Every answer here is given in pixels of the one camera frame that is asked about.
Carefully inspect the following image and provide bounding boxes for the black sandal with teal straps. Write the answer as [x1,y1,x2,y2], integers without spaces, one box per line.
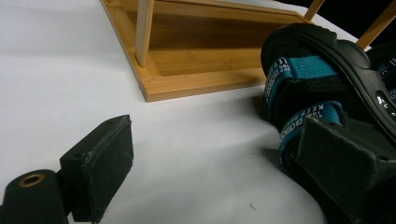
[260,22,396,224]

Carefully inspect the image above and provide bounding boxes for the wooden three-tier shoe rack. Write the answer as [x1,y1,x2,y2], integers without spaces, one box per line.
[100,0,396,104]

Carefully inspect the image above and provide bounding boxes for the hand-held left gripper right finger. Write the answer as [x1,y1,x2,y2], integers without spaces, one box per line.
[294,116,396,224]

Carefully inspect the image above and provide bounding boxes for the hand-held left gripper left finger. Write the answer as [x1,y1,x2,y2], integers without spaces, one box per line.
[59,114,134,224]

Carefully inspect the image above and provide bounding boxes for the pair of black shoes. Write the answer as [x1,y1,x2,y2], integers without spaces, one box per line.
[366,41,396,102]

